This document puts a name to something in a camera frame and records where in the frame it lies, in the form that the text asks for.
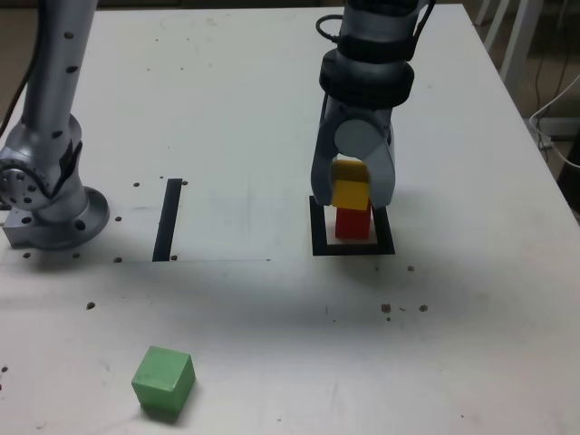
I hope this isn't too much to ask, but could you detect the black tape square outline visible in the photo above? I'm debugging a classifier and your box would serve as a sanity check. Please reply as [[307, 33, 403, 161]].
[[308, 193, 396, 257]]

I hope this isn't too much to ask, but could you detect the white cable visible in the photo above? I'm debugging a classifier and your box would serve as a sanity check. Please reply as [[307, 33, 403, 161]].
[[528, 74, 580, 169]]

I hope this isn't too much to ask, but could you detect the black box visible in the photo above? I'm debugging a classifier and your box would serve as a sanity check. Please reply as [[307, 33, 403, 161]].
[[556, 158, 580, 218]]

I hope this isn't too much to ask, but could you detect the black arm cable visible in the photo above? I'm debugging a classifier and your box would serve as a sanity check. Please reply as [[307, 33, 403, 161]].
[[315, 0, 437, 46]]

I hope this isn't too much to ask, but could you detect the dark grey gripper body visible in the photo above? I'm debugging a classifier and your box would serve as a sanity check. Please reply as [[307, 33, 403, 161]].
[[324, 97, 394, 133]]

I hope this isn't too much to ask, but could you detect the white furniture base bar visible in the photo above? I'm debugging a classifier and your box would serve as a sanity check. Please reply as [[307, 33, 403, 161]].
[[536, 115, 580, 138]]

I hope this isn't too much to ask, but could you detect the green cube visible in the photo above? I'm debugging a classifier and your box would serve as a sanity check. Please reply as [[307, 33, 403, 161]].
[[130, 345, 197, 413]]

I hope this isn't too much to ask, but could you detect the white furniture leg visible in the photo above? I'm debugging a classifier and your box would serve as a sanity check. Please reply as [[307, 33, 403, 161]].
[[473, 0, 493, 27], [483, 0, 512, 51], [500, 0, 544, 82]]

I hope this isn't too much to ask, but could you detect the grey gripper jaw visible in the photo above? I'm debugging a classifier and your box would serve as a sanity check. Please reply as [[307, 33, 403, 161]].
[[310, 101, 344, 207], [333, 118, 399, 210]]

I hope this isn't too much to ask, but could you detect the yellow cube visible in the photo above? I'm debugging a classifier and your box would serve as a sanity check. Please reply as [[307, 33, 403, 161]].
[[330, 159, 371, 212]]

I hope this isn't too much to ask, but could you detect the black tape strip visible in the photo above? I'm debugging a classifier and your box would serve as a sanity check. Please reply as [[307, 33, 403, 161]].
[[151, 178, 184, 263]]

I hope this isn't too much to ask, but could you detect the red cube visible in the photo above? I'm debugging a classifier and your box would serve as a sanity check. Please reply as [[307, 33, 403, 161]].
[[334, 201, 373, 240]]

